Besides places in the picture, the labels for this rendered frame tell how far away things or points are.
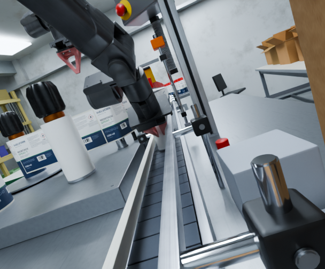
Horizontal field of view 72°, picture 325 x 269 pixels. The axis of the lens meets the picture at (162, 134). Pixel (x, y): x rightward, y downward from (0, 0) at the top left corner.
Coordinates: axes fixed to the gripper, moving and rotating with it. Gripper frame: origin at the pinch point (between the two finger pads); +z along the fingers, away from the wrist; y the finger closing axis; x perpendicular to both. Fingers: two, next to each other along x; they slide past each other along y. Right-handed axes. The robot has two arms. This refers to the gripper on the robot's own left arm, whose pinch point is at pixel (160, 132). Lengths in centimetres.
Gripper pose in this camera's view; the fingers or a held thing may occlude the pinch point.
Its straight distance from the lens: 59.4
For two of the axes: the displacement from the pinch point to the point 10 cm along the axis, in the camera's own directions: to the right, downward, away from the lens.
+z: 2.9, 5.7, 7.6
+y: -9.3, 3.5, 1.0
